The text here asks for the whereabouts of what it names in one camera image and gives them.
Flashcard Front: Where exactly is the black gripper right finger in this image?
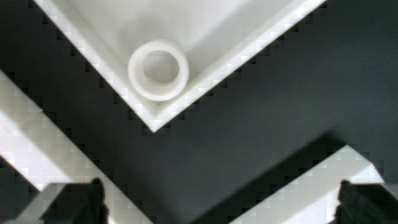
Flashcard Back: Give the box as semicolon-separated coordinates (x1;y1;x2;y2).
334;181;398;224

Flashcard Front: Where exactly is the white square table top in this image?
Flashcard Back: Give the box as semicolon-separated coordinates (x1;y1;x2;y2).
34;0;327;130

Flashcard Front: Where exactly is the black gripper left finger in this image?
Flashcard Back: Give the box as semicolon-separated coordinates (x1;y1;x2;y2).
13;178;111;224

